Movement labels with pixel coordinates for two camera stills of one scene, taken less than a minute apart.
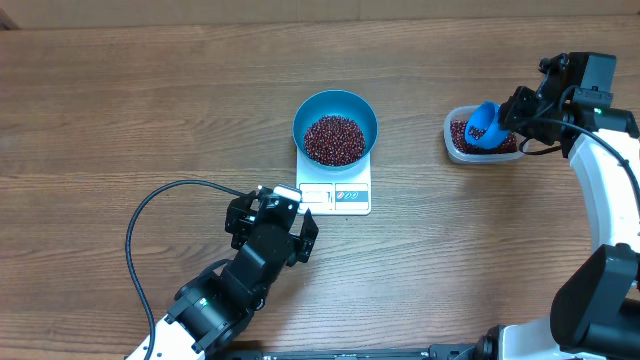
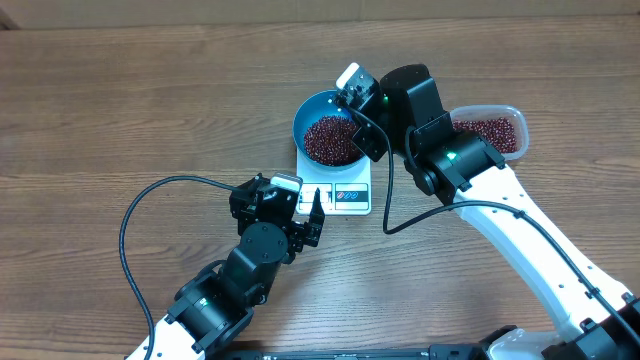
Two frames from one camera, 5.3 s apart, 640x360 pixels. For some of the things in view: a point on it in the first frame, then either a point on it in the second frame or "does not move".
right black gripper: (509, 114) → (369, 147)
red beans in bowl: (334, 140) does not move
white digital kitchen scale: (341, 192) does not move
